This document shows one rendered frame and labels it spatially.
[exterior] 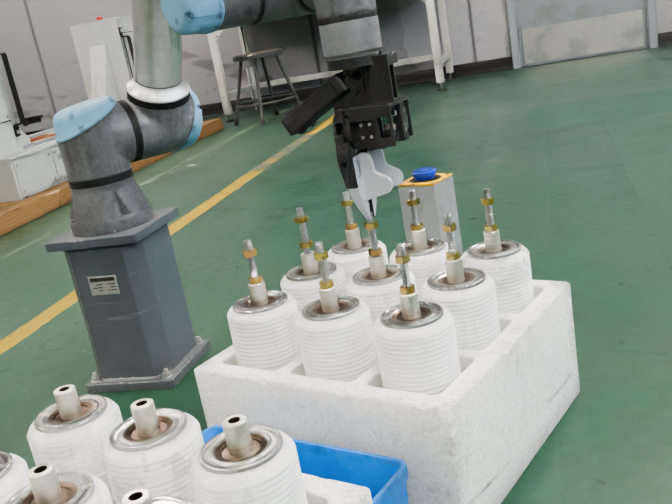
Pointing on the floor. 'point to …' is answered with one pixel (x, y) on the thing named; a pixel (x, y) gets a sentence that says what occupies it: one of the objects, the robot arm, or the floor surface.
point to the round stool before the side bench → (259, 85)
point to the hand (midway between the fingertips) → (364, 208)
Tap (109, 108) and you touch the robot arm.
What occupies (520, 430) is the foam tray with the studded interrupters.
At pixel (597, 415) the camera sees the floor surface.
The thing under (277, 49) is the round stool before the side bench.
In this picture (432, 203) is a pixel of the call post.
